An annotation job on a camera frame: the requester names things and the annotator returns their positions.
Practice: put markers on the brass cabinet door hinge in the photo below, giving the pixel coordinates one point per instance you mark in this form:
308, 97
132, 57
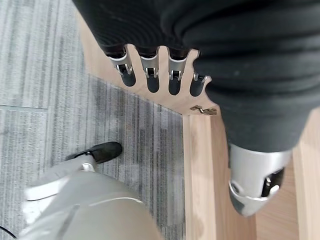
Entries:
203, 109

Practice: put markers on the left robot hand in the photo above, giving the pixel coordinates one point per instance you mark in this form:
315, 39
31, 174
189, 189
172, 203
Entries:
225, 50

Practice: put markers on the dark robot foot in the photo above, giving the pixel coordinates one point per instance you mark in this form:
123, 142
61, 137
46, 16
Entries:
105, 150

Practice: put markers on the silver robot leg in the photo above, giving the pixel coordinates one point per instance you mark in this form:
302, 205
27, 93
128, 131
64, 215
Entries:
82, 200

